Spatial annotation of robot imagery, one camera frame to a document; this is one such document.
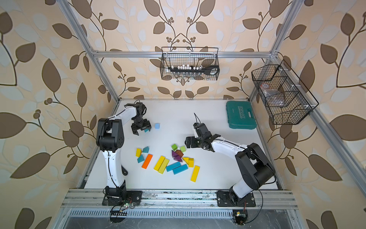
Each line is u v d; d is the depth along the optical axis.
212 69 0.82
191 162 0.85
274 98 0.70
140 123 0.88
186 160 0.85
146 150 0.91
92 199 0.75
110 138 0.58
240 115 1.05
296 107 0.72
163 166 0.85
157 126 1.04
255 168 0.44
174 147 0.93
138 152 0.91
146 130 0.99
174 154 0.89
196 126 0.82
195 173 0.83
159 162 0.87
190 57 0.91
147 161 0.87
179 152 0.89
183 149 0.92
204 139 0.70
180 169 0.84
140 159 0.88
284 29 0.79
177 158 0.87
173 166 0.85
